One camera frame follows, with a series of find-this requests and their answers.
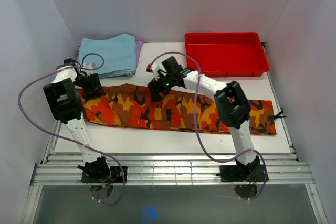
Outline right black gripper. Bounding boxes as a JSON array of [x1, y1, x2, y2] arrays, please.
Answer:
[[148, 71, 175, 103]]

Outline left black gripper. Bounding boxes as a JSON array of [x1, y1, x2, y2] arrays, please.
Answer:
[[73, 73, 106, 98]]

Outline orange camouflage trousers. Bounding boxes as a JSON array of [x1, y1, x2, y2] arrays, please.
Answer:
[[77, 83, 278, 137]]

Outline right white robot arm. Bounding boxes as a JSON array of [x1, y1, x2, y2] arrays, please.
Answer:
[[146, 56, 260, 182]]

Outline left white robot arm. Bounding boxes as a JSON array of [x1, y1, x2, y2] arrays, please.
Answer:
[[43, 58, 111, 182]]

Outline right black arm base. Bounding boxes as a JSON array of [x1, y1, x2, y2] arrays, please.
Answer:
[[216, 165, 269, 182]]

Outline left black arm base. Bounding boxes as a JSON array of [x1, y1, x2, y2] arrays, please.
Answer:
[[81, 166, 128, 183]]

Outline folded light blue cloth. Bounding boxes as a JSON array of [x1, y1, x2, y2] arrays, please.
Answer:
[[77, 33, 139, 79]]

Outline folded purple cloth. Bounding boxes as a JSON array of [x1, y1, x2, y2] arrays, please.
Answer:
[[75, 36, 144, 70]]

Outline red plastic tray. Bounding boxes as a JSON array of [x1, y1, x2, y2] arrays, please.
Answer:
[[184, 32, 270, 78]]

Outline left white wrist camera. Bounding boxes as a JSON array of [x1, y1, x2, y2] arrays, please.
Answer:
[[81, 63, 96, 75]]

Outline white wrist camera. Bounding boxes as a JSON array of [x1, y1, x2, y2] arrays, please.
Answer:
[[146, 63, 161, 80], [81, 63, 96, 75]]

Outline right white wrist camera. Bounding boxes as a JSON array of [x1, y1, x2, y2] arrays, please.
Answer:
[[146, 63, 161, 80]]

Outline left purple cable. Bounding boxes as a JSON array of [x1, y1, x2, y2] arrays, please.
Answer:
[[17, 52, 126, 206]]

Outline aluminium rail frame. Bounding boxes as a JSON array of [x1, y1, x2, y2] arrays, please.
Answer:
[[22, 41, 328, 224]]

